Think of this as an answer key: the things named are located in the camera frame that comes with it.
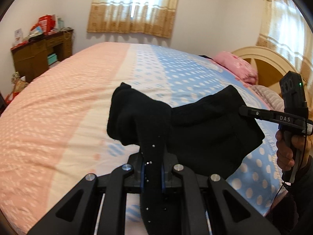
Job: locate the brown wooden desk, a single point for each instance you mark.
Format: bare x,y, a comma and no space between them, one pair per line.
31,59

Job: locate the beige window curtain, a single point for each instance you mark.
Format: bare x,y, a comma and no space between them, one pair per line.
153,17
285,31

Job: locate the teal box in desk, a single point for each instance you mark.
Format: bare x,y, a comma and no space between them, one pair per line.
52,59

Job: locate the striped pillow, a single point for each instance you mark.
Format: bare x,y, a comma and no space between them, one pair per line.
271,98

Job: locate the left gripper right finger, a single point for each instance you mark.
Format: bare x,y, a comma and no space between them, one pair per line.
197,204

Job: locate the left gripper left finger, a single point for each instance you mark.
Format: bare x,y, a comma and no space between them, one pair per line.
95,204

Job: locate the red gift bag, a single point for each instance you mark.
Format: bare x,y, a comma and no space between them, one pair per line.
47,23

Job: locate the patterned bed sheet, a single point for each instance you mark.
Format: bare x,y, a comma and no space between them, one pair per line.
54,132

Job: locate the beige right window curtain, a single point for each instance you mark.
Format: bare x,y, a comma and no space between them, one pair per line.
285,31

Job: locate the person right hand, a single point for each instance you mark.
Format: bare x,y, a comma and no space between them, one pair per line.
285,155

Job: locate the pink floral pillow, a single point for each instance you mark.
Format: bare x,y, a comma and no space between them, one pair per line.
241,68

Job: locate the white greeting card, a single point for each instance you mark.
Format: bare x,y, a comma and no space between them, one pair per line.
18,36

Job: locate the beige centre window curtain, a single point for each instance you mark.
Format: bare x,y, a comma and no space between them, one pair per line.
153,17

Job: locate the colourful bag on floor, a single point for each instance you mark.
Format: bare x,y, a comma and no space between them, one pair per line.
19,84

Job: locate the cream wooden headboard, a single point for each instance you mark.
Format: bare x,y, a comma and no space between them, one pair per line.
271,67

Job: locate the black pants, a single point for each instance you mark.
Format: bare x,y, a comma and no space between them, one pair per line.
209,136

